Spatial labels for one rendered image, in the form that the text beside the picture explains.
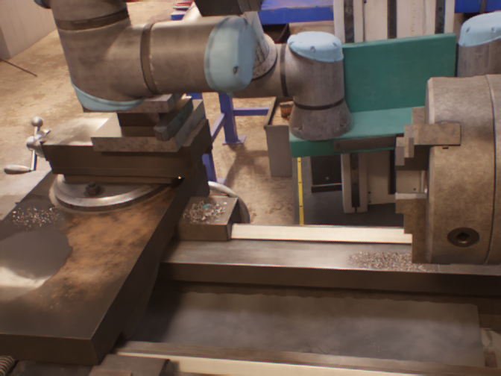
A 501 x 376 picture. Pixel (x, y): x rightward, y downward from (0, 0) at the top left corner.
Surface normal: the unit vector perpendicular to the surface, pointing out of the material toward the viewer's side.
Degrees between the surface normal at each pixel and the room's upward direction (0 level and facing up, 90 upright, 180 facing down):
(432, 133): 41
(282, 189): 0
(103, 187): 0
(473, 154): 52
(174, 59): 71
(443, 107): 24
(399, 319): 15
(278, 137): 90
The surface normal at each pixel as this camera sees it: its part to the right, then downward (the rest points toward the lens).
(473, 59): -0.70, 0.43
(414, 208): -0.23, 0.21
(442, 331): 0.05, -0.88
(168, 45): -0.20, -0.17
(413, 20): -0.04, 0.51
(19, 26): 0.97, 0.00
